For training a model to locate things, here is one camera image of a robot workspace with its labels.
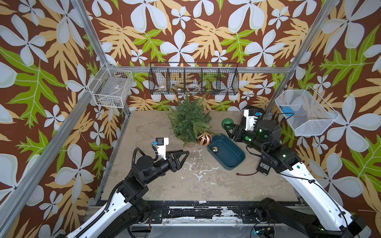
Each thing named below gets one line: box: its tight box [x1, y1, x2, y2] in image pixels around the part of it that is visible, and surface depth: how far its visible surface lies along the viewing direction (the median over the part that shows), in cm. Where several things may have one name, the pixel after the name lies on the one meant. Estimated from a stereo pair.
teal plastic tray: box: [206, 133, 246, 171], surface depth 98 cm
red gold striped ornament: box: [197, 131, 213, 147], surface depth 75 cm
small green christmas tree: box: [167, 95, 212, 149], surface depth 80 cm
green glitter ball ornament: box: [221, 117, 235, 130], surface depth 66 cm
